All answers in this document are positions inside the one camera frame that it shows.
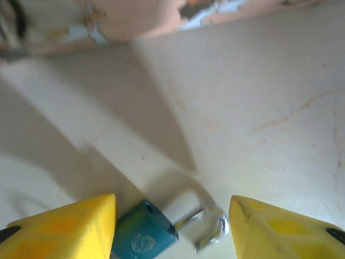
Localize blue padlock with silver shackle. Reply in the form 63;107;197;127
111;199;230;259

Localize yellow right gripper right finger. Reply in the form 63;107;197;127
228;195;345;259

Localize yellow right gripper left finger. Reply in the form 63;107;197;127
0;193;118;259

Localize pink illustrated board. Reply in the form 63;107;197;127
0;0;345;65

